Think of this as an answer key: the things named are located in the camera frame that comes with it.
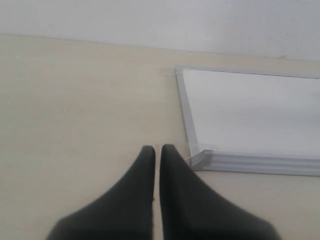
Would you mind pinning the white whiteboard aluminium frame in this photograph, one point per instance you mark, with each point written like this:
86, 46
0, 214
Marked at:
250, 121

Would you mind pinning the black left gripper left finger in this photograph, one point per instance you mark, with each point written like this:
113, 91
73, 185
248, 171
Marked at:
125, 212

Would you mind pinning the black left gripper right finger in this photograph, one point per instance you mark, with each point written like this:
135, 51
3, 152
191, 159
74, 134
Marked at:
191, 210

